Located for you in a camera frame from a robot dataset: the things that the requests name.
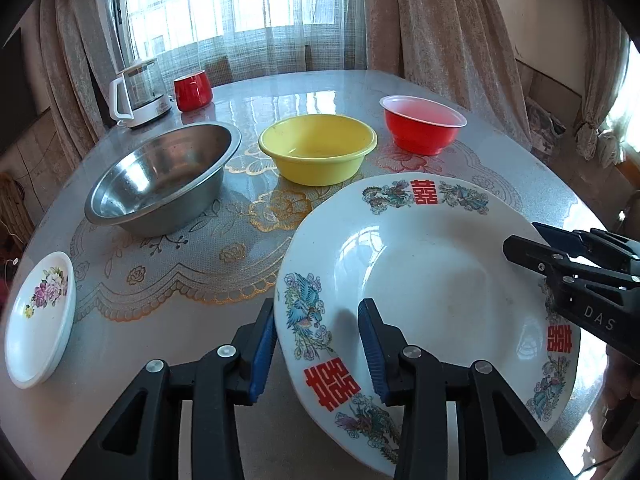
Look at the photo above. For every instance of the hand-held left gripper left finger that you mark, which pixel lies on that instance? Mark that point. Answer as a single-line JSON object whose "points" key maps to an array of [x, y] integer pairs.
{"points": [[262, 360]]}

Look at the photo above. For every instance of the black television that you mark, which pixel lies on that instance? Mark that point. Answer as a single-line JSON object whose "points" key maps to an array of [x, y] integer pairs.
{"points": [[15, 95]]}

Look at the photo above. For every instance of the yellow plastic bowl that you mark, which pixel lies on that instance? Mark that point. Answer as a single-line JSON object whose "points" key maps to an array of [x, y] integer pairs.
{"points": [[317, 147]]}

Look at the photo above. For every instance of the patterned cushion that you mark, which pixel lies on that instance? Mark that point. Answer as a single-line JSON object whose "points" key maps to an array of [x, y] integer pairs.
{"points": [[545, 122]]}

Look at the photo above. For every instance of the red plastic bowl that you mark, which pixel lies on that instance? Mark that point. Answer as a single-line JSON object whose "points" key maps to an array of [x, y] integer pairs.
{"points": [[422, 125]]}

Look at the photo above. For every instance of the woven rattan object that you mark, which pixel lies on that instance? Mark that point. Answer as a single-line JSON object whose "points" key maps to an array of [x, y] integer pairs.
{"points": [[12, 205]]}

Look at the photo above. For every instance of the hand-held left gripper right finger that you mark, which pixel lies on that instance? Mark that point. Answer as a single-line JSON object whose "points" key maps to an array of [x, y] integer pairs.
{"points": [[372, 355]]}

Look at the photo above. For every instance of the person's right hand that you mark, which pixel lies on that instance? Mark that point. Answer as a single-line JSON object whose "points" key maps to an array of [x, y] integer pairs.
{"points": [[622, 380]]}

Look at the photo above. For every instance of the white glass kettle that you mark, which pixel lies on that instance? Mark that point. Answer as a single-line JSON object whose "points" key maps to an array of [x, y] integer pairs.
{"points": [[140, 95]]}

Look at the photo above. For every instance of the wooden chair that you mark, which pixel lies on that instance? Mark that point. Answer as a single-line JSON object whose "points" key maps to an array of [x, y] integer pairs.
{"points": [[220, 71]]}

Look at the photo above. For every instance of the red mug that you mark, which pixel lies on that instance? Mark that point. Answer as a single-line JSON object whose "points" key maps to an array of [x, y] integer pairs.
{"points": [[192, 91]]}

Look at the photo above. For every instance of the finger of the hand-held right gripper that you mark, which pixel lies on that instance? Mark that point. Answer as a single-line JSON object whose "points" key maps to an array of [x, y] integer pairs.
{"points": [[525, 252], [557, 237]]}

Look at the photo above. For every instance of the large white printed plate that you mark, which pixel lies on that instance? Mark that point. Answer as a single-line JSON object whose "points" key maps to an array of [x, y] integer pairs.
{"points": [[440, 280]]}

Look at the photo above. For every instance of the beige heavy curtain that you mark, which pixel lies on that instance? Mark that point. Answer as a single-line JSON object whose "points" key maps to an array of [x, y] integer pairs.
{"points": [[75, 60], [597, 85], [440, 45]]}

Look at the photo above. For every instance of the sheer white curtain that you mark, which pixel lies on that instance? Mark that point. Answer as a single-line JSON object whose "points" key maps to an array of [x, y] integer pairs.
{"points": [[280, 20]]}

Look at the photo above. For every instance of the small white floral plate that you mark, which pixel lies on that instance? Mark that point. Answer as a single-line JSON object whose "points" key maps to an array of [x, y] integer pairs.
{"points": [[40, 330]]}

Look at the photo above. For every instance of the stainless steel bowl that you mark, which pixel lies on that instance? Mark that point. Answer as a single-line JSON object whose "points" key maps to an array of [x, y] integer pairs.
{"points": [[155, 180]]}

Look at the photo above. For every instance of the embroidered lace table cover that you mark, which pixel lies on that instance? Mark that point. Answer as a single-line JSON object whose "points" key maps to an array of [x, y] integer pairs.
{"points": [[165, 270]]}

